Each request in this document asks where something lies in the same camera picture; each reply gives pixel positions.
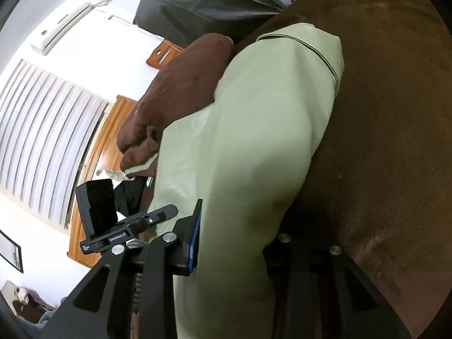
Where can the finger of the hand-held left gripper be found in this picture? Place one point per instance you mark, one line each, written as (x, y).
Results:
(164, 213)

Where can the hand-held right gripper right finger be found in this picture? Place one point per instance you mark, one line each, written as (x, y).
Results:
(284, 257)

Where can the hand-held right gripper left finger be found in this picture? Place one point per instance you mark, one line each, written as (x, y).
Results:
(195, 240)

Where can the light green jacket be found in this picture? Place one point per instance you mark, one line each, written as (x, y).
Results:
(254, 148)

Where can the person's left forearm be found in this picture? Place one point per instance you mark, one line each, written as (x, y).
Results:
(47, 316)

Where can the black garment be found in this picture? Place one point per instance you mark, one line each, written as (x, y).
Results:
(130, 194)

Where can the white patterned pillow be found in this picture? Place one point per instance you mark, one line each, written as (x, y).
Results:
(109, 173)

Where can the wooden headboard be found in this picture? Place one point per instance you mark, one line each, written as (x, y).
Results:
(106, 137)

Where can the white slatted blinds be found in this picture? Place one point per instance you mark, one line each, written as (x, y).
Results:
(46, 137)

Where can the black white shoe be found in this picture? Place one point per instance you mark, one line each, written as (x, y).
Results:
(21, 293)

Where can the folded brown blanket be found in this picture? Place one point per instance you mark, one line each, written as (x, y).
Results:
(176, 88)

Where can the wooden chair back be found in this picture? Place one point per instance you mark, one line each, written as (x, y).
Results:
(163, 53)

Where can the white air conditioner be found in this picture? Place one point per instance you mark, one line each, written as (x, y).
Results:
(60, 30)

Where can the dark grey cloth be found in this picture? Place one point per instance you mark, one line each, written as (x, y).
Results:
(197, 3)

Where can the black picture frame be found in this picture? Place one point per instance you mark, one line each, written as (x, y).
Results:
(10, 250)

